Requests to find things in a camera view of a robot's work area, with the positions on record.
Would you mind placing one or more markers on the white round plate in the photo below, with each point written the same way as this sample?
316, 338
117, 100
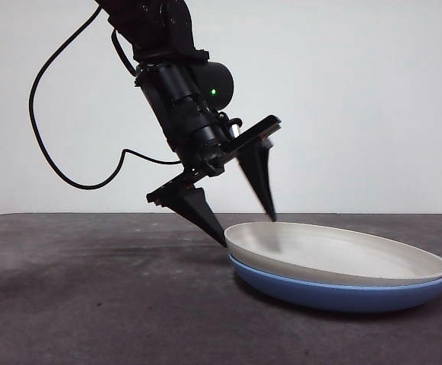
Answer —
319, 251

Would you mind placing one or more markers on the blue round plate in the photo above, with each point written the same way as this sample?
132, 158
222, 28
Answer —
319, 300

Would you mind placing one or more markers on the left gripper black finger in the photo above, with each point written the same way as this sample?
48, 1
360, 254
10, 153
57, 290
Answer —
258, 171
198, 213

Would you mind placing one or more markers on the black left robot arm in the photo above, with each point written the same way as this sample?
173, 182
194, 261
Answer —
167, 57

